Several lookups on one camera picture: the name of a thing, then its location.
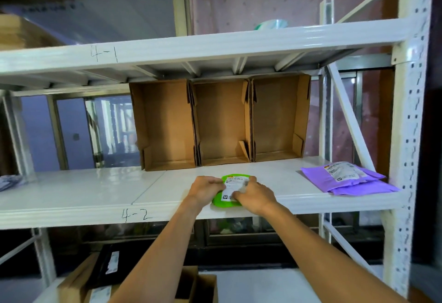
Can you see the person's left hand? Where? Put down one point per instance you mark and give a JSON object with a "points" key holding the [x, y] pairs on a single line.
{"points": [[203, 190]]}

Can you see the person's right hand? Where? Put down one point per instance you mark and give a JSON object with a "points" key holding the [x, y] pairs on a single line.
{"points": [[257, 199]]}

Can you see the green mailer bag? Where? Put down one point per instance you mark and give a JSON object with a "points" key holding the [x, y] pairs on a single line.
{"points": [[217, 202]]}

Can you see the purple mailer bag front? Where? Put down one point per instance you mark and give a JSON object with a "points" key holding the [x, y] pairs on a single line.
{"points": [[317, 180]]}

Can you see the purple mailer bag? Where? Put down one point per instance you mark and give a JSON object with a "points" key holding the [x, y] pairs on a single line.
{"points": [[317, 180], [373, 188]]}

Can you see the person's right forearm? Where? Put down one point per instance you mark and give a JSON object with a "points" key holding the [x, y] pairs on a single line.
{"points": [[328, 261]]}

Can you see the person's left forearm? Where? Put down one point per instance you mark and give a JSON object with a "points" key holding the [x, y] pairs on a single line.
{"points": [[159, 261]]}

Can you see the white metal shelf rack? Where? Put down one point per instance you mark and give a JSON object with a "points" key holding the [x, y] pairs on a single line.
{"points": [[86, 192]]}

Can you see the open brown cardboard box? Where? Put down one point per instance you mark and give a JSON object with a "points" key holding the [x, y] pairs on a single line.
{"points": [[221, 119], [165, 123], [276, 116]]}

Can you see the brown cardboard carton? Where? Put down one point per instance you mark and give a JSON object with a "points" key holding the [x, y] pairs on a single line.
{"points": [[76, 282], [205, 290], [186, 283]]}

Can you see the black package with white label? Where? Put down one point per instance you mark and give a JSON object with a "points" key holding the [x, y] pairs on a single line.
{"points": [[114, 264]]}

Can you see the cardboard carton with white label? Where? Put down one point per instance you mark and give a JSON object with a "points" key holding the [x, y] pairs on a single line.
{"points": [[100, 294]]}

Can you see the clear tape roll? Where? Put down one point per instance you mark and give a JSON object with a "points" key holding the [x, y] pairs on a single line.
{"points": [[271, 25]]}

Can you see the crumpled blue plastic film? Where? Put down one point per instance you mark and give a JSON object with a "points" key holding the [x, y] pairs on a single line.
{"points": [[10, 182]]}

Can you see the flat wrapped cardboard box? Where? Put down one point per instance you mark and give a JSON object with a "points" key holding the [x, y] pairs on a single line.
{"points": [[24, 33]]}

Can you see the metal window frame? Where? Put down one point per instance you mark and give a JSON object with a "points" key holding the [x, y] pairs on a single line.
{"points": [[65, 133]]}

